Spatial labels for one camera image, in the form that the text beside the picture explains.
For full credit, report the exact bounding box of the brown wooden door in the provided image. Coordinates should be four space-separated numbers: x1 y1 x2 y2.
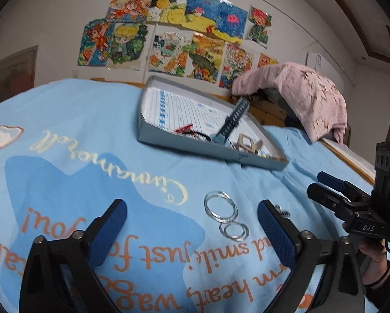
0 45 39 109

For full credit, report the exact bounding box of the beige square bangle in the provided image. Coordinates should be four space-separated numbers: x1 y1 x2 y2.
247 140 265 155
236 134 257 151

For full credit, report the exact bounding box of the pink floral cloth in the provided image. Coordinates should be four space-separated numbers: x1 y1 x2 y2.
231 62 348 145

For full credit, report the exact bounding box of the large clear ring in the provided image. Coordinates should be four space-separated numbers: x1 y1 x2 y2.
208 197 237 224
204 190 232 218

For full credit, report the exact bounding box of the white air conditioner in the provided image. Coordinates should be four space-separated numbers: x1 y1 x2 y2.
306 51 325 71

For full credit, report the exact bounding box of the black wrist band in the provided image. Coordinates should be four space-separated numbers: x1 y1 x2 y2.
366 262 390 288

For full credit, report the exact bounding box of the person's right hand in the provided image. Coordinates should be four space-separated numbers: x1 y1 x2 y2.
341 222 390 287

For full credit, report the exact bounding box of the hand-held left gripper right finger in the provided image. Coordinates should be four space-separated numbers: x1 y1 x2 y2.
257 200 367 313

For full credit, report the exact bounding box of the small clear ring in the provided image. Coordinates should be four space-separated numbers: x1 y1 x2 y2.
229 222 250 240
219 223 238 240

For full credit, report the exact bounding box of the grey shallow tray box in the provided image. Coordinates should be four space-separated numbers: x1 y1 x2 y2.
137 76 289 172

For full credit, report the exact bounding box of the light blue printed blanket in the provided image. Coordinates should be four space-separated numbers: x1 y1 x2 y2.
0 79 388 313

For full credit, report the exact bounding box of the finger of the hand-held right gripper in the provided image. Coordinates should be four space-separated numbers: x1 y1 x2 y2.
317 171 353 194
307 183 350 217

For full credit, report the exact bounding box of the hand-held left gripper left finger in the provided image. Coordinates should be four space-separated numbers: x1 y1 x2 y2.
19 198 128 313

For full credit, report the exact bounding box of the blue black sword handle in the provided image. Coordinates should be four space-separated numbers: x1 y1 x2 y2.
211 97 250 145

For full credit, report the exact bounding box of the group of colourful wall drawings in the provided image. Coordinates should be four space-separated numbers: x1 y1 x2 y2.
77 0 280 89

